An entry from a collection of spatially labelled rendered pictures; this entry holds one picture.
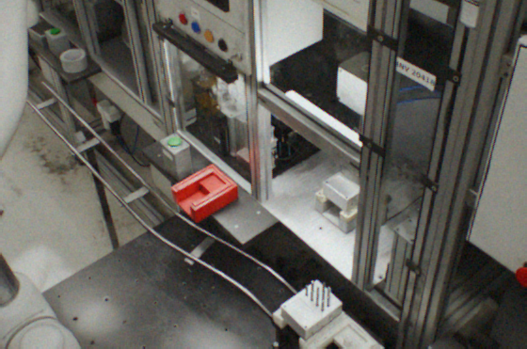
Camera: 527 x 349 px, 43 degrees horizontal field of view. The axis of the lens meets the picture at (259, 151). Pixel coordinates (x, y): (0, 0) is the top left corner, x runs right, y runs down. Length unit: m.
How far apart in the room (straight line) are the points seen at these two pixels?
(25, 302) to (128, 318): 0.36
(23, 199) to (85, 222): 0.38
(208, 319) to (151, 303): 0.19
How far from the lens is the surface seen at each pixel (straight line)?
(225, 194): 1.96
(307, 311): 1.73
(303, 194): 2.02
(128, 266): 2.19
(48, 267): 3.18
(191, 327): 2.02
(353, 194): 1.86
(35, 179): 3.62
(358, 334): 1.77
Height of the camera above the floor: 2.35
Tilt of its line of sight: 42 degrees down
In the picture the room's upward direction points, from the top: 3 degrees counter-clockwise
